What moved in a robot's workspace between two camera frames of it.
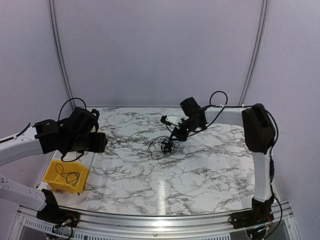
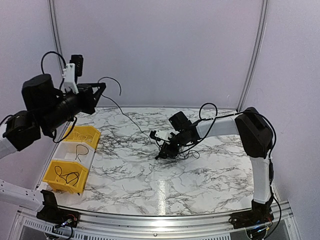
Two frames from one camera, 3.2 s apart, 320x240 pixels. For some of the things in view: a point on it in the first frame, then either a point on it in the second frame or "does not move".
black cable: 161,147 → 193,154
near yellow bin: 66,175 does not move
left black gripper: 99,145 → 86,90
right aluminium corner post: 259,45 does not move
